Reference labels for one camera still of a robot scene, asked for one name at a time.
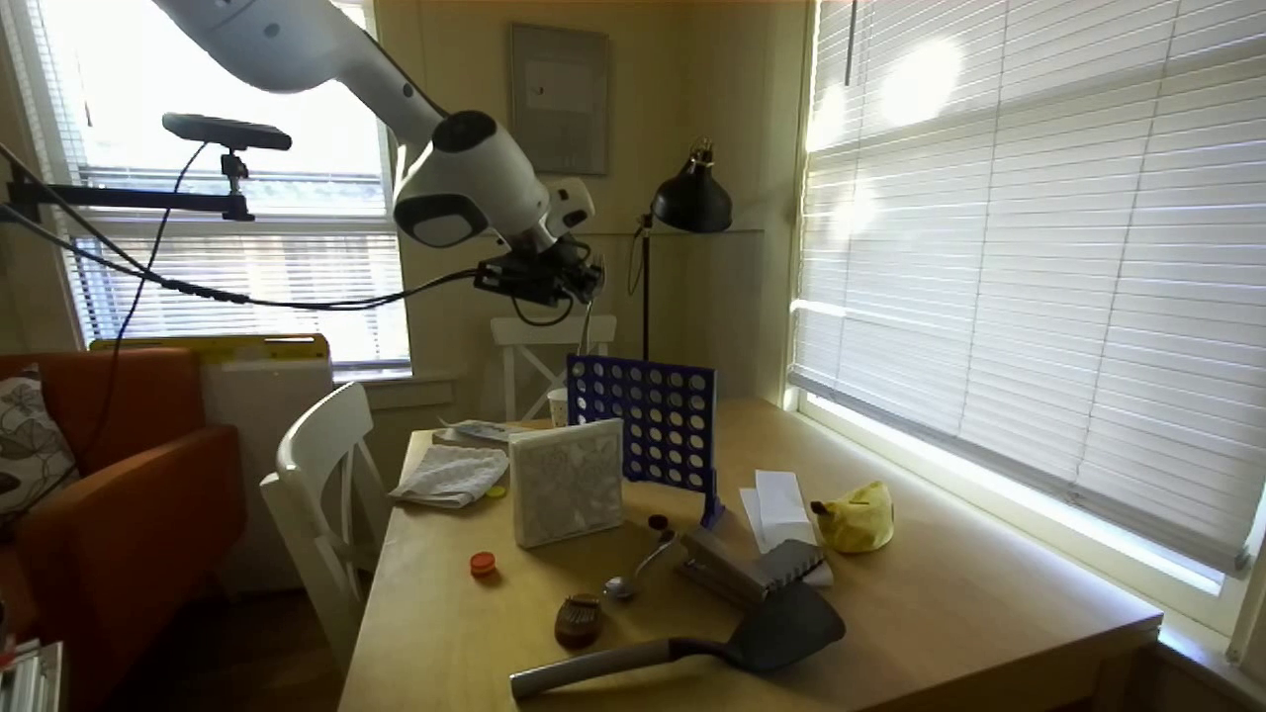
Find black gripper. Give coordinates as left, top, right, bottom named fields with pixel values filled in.
left=470, top=242, right=609, bottom=313

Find yellow crumpled object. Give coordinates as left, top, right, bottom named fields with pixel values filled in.
left=807, top=478, right=901, bottom=557

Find white cross-braced chair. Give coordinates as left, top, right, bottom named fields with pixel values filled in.
left=485, top=313, right=623, bottom=428

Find blue connect four grid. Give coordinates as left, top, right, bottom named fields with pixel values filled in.
left=567, top=353, right=729, bottom=531

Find black desk lamp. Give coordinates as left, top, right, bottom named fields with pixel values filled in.
left=636, top=147, right=737, bottom=368

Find small grey crumpled cloth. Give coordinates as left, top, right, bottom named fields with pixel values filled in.
left=431, top=416, right=514, bottom=452

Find flat grey white box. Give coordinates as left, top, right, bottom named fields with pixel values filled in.
left=506, top=416, right=630, bottom=553

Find grey folded cloth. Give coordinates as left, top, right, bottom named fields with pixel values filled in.
left=389, top=440, right=514, bottom=517

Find small white window blinds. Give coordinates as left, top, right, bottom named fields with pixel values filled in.
left=71, top=165, right=415, bottom=372

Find white board with yellow edge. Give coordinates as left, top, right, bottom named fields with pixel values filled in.
left=90, top=334, right=339, bottom=598

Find metal spoon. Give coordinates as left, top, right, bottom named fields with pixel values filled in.
left=603, top=531, right=679, bottom=608

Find small white carton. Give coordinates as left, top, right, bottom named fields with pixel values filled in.
left=737, top=467, right=840, bottom=589

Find white wooden chair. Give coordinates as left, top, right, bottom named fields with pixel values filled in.
left=257, top=379, right=393, bottom=664

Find small brown bowl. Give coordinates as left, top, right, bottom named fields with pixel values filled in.
left=551, top=589, right=609, bottom=657

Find dark book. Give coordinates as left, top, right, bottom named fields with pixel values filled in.
left=673, top=528, right=831, bottom=615

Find orange armchair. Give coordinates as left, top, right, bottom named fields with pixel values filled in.
left=0, top=346, right=248, bottom=712

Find large white window blinds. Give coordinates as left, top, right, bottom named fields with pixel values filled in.
left=786, top=0, right=1266, bottom=579

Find grey patterned pillow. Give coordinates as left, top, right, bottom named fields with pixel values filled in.
left=0, top=372, right=79, bottom=521

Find stack of white papers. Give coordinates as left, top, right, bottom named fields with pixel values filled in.
left=0, top=636, right=66, bottom=712

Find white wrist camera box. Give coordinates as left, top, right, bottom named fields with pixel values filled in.
left=542, top=173, right=603, bottom=242

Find framed wall picture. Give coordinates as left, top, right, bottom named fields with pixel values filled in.
left=503, top=19, right=617, bottom=184

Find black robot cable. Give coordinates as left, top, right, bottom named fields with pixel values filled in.
left=0, top=142, right=580, bottom=334

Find black bar camera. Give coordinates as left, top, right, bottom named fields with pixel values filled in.
left=158, top=110, right=295, bottom=154

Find thin black camera cable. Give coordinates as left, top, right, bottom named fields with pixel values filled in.
left=110, top=140, right=215, bottom=349

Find black spatula with grey handle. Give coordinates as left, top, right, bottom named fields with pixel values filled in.
left=506, top=581, right=849, bottom=705

